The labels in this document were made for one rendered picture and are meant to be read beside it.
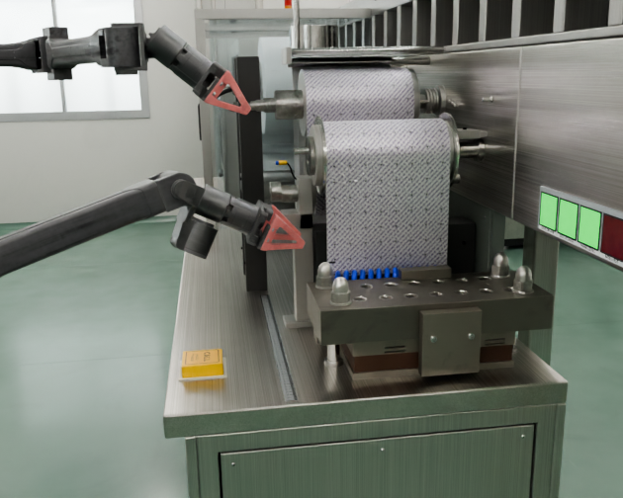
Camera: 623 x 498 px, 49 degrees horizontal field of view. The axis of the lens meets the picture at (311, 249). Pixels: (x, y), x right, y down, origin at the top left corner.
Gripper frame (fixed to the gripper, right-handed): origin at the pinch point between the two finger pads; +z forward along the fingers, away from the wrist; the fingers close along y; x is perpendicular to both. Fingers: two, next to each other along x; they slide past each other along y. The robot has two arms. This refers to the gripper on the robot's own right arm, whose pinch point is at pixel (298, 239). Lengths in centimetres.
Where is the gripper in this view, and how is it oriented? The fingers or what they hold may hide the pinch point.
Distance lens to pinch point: 127.6
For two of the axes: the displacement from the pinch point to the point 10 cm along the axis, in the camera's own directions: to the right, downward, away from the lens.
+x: 4.2, -8.9, -2.0
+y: 1.3, 2.8, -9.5
